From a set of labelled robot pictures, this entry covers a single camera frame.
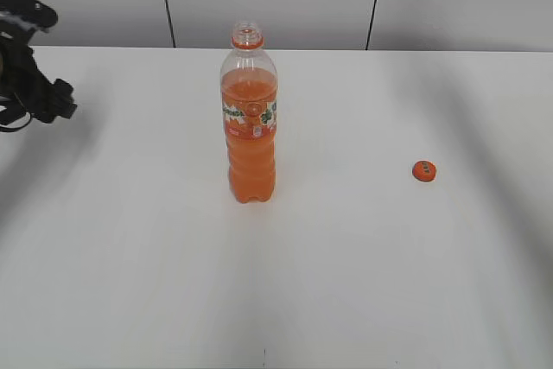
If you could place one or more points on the orange Mirinda soda bottle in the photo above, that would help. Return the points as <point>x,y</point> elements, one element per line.
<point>248,86</point>

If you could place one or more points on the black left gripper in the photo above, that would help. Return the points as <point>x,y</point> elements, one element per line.
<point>26,93</point>

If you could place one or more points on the orange bottle cap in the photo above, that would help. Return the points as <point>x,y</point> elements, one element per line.
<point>424,171</point>

